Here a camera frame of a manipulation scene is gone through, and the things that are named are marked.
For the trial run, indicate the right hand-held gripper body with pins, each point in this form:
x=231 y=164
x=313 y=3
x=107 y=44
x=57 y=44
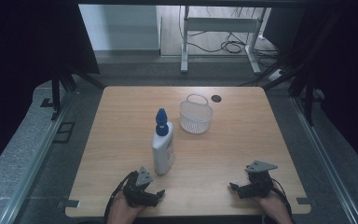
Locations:
x=259 y=183

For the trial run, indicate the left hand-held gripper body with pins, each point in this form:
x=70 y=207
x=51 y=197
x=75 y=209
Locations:
x=136 y=193

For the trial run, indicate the white bottle with blue cap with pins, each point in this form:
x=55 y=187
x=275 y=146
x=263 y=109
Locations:
x=162 y=149

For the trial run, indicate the white plastic basket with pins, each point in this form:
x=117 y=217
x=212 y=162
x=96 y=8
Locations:
x=195 y=116

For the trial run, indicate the person's left hand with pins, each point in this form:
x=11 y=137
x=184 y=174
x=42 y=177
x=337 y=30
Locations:
x=122 y=211

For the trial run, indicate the person's right hand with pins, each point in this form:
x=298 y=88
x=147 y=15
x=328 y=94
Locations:
x=273 y=208

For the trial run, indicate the black metal stand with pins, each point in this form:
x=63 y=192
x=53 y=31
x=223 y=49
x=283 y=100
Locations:
x=307 y=99

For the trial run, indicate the white power strip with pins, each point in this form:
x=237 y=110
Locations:
x=276 y=75

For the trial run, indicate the black tripod stand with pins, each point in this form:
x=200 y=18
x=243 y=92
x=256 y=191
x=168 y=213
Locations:
x=56 y=93

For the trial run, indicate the black curtain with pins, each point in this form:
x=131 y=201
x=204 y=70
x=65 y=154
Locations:
x=348 y=77
x=18 y=62

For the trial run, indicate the aluminium rail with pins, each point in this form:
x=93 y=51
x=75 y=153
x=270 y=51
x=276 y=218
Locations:
x=323 y=161
x=34 y=161

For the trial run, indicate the white desk frame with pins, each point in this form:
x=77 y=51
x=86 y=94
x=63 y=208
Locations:
x=220 y=24

